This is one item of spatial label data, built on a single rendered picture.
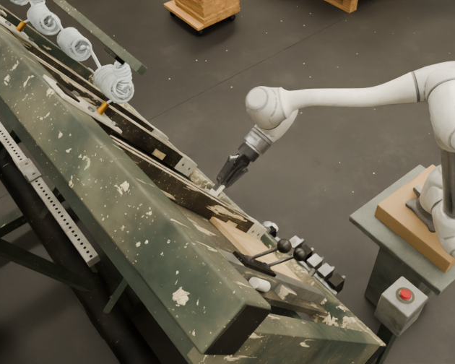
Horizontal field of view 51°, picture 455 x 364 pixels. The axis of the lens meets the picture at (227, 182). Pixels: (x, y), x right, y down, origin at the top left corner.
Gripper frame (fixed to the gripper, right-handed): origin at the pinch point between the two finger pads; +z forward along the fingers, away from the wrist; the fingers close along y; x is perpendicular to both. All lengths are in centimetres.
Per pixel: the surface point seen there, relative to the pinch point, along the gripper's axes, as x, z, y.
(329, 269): 32, -3, -58
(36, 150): -12, 18, 61
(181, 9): -285, -83, -180
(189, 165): -41, 4, -33
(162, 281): 57, 5, 82
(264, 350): 69, 7, 61
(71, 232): -37, 52, 4
